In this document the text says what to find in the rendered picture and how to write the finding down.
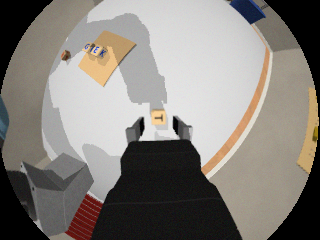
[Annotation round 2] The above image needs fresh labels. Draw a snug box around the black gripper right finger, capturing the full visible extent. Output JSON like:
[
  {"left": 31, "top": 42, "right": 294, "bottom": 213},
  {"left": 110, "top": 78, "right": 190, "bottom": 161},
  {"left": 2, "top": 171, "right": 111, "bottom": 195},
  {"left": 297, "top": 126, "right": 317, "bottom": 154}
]
[{"left": 173, "top": 116, "right": 193, "bottom": 143}]

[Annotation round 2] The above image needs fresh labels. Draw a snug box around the tan wooden letter block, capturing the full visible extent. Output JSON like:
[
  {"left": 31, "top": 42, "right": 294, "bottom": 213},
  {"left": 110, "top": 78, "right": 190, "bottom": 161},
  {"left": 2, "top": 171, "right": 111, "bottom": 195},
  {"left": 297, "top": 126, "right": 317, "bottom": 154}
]
[
  {"left": 91, "top": 44, "right": 108, "bottom": 59},
  {"left": 61, "top": 50, "right": 71, "bottom": 61},
  {"left": 82, "top": 42, "right": 96, "bottom": 55},
  {"left": 151, "top": 109, "right": 166, "bottom": 125}
]

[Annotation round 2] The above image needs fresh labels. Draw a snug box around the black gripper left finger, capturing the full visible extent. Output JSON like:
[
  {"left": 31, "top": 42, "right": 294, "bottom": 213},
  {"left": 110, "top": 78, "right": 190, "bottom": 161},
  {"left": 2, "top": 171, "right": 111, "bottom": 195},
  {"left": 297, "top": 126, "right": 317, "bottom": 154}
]
[{"left": 125, "top": 117, "right": 145, "bottom": 144}]

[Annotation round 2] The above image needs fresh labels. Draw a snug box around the tan flat mat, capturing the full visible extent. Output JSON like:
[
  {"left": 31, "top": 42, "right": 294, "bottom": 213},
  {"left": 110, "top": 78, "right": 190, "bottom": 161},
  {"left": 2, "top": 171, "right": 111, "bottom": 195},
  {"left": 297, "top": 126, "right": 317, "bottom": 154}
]
[{"left": 78, "top": 30, "right": 136, "bottom": 87}]

